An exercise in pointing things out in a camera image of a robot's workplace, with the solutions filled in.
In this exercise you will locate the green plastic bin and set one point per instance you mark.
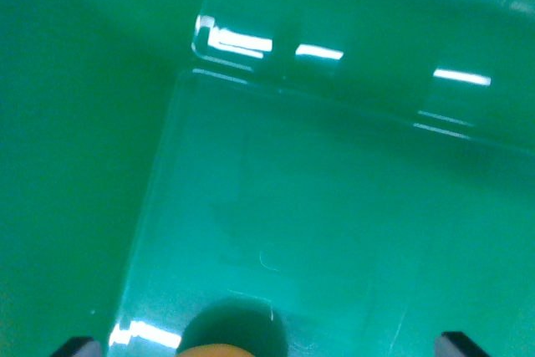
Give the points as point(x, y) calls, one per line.
point(292, 164)

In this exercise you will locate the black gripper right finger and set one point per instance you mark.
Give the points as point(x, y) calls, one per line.
point(456, 347)

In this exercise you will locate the yellow orange toy peach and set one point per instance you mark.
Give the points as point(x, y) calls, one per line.
point(211, 351)

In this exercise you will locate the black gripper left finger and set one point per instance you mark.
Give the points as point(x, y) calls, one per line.
point(79, 348)

